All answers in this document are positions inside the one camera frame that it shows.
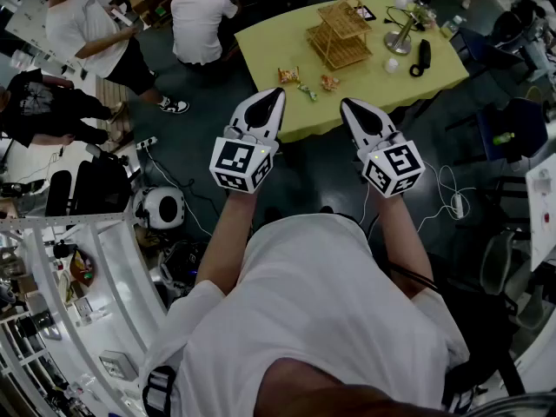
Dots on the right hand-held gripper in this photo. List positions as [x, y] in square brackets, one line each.
[393, 167]

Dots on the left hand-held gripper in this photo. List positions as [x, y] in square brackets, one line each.
[243, 163]

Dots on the green candy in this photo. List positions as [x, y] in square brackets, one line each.
[306, 90]

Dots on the orange snack packet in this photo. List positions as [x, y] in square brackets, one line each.
[289, 75]

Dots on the red snack packet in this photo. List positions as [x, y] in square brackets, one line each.
[330, 83]

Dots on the two-tier wicker basket rack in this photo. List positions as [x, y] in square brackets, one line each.
[345, 20]

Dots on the person's right forearm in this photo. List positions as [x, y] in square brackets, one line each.
[404, 241]

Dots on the person's left forearm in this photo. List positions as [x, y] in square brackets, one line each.
[226, 241]

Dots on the white floor socket strip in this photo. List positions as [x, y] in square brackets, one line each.
[147, 142]

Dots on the small white cup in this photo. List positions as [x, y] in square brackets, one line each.
[391, 65]

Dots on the white round helmet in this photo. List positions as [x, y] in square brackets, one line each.
[145, 207]

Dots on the green bottle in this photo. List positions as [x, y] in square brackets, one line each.
[504, 138]

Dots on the yellow-green tablecloth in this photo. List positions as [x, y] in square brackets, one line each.
[269, 50]

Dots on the black telephone handset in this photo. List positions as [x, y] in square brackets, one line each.
[425, 52]

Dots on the silver desk lamp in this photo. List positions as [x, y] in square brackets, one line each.
[397, 41]

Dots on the blue chair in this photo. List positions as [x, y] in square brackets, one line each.
[521, 120]
[486, 57]

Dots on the grey office chair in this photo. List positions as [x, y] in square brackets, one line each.
[495, 259]

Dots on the black office chair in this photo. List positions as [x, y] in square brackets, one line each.
[100, 185]

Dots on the person's white shirt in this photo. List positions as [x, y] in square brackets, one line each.
[313, 298]

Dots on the white metal shelf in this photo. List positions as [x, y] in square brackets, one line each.
[117, 254]

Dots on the clear plastic bottle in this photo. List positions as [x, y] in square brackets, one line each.
[452, 23]

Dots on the small green plant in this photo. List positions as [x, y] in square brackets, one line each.
[425, 15]

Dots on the wooden slatted board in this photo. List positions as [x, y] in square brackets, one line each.
[104, 91]

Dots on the white table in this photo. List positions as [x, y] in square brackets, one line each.
[543, 233]

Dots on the black swivel chair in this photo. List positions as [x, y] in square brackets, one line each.
[478, 319]

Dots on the brown round bowl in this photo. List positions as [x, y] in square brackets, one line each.
[80, 267]

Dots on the grey electrical box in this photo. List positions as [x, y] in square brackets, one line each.
[117, 365]

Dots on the black picture frame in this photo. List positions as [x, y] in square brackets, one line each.
[367, 13]

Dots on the black camera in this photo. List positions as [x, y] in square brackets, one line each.
[65, 250]

